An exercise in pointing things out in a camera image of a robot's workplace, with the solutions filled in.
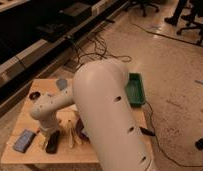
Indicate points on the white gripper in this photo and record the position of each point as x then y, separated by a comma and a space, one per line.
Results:
46, 131

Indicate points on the black eraser block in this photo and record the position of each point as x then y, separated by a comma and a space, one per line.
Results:
52, 145

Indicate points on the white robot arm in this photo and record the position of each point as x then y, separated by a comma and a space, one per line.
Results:
98, 92

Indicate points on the blue plastic cup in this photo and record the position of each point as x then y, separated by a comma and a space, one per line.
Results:
61, 83

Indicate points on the wooden table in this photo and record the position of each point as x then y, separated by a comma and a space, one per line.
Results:
84, 154

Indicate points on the wooden chopsticks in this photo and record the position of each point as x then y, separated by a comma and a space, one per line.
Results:
73, 138

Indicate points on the dark bowl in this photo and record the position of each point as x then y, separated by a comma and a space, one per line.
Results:
79, 130

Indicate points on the small metal can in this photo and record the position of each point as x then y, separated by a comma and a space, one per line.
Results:
34, 96

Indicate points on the black marker pen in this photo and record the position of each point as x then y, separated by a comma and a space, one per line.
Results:
147, 132

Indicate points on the green plastic tray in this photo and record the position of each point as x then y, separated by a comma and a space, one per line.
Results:
135, 90

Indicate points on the black box on shelf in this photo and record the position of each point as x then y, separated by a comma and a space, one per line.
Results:
76, 13

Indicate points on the office chair base centre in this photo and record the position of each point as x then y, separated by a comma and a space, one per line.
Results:
143, 4

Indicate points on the office chair base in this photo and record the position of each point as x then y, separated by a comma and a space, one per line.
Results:
197, 9
143, 4

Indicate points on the person's legs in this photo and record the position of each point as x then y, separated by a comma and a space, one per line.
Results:
173, 20

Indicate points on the office chair base right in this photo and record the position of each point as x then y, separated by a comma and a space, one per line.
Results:
197, 9

